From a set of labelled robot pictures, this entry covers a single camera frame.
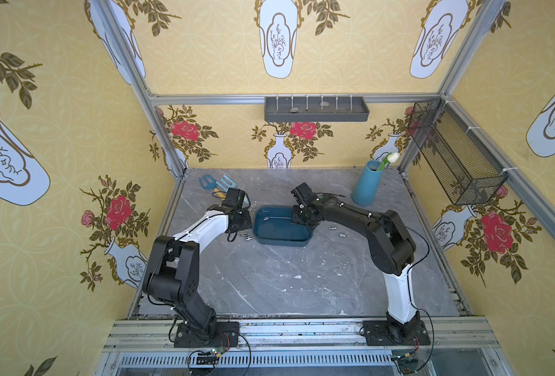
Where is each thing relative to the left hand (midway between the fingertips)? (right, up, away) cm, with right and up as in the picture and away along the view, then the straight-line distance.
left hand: (243, 222), depth 94 cm
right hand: (+19, 0, +2) cm, 19 cm away
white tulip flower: (+55, +25, -9) cm, 61 cm away
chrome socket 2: (-1, -5, +1) cm, 5 cm away
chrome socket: (+2, -7, +1) cm, 7 cm away
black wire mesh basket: (+73, +25, -15) cm, 79 cm away
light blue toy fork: (-11, +15, +20) cm, 27 cm away
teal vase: (+51, +14, +4) cm, 54 cm away
